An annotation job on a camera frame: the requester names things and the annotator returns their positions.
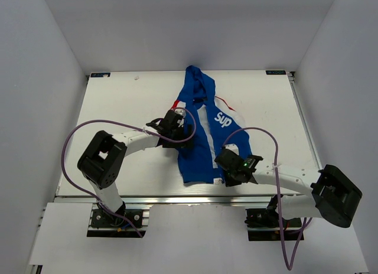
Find blue white red jacket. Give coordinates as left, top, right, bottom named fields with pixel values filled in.
left=173, top=66, right=246, bottom=184

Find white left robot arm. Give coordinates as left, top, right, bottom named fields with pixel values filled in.
left=77, top=107, right=197, bottom=226

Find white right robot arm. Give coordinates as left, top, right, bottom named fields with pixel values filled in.
left=215, top=148, right=363, bottom=228

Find blue left corner label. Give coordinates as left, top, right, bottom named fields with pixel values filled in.
left=90, top=72, right=110, bottom=78

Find blue corner label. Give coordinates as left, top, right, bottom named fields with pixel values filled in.
left=265, top=70, right=286, bottom=76
left=90, top=72, right=110, bottom=78

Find blue right corner label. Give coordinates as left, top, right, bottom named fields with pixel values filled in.
left=265, top=70, right=286, bottom=76

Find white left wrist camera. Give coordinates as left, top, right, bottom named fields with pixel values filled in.
left=175, top=109, right=186, bottom=118

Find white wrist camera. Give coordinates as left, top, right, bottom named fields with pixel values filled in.
left=224, top=144, right=239, bottom=155
left=175, top=109, right=186, bottom=118

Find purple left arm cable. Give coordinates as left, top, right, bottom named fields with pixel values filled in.
left=60, top=107, right=197, bottom=239

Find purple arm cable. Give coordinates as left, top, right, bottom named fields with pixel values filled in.
left=60, top=107, right=197, bottom=239
left=221, top=126, right=312, bottom=270

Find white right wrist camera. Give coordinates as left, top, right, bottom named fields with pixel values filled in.
left=224, top=144, right=239, bottom=155

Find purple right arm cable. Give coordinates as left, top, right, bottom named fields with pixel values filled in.
left=221, top=126, right=312, bottom=270

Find aluminium table right rail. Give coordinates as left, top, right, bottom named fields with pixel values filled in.
left=287, top=71, right=322, bottom=168

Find aluminium table rail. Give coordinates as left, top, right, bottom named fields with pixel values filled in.
left=287, top=71, right=322, bottom=168
left=56, top=194, right=284, bottom=204

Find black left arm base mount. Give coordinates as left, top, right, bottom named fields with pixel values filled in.
left=87, top=205, right=149, bottom=239

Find aluminium table front rail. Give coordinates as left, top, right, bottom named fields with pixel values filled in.
left=56, top=194, right=284, bottom=204

